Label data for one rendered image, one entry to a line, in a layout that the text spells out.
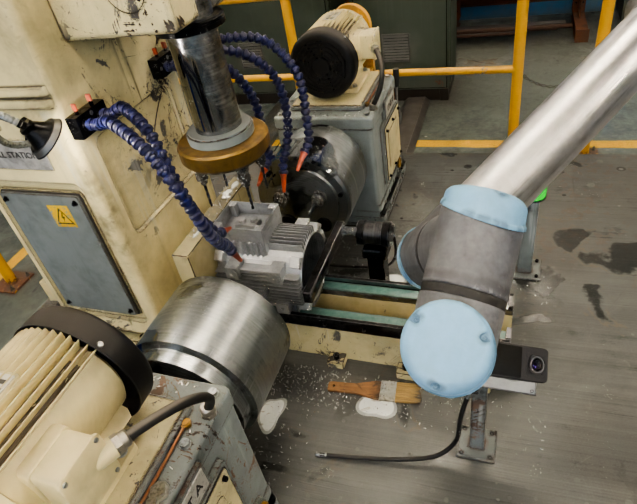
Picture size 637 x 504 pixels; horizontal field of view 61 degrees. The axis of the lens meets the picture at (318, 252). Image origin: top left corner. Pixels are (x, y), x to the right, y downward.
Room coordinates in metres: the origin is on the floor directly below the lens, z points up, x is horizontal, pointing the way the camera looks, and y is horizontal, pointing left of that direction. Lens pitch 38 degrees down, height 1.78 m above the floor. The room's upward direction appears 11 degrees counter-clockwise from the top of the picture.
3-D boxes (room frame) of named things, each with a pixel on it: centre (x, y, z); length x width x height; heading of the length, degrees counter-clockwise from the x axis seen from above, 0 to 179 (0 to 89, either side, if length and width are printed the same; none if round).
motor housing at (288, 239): (0.96, 0.10, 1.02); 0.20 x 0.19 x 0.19; 65
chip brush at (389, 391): (0.72, -0.06, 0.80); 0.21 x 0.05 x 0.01; 71
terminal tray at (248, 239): (0.98, 0.14, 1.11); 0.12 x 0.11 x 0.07; 65
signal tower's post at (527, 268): (1.01, -0.51, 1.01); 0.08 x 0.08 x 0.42; 65
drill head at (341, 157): (1.27, -0.04, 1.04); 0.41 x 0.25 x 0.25; 155
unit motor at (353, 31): (1.53, -0.20, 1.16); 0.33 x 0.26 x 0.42; 155
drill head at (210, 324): (0.64, 0.25, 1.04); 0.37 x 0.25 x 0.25; 155
